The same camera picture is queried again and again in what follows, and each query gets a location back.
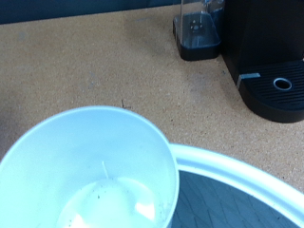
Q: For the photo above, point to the black Keurig coffee machine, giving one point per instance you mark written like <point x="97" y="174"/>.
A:
<point x="269" y="47"/>

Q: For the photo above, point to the white two-tier turntable shelf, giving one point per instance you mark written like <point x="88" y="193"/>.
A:
<point x="237" y="186"/>

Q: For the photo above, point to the gray backdrop curtain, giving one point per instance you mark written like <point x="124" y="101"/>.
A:
<point x="63" y="9"/>

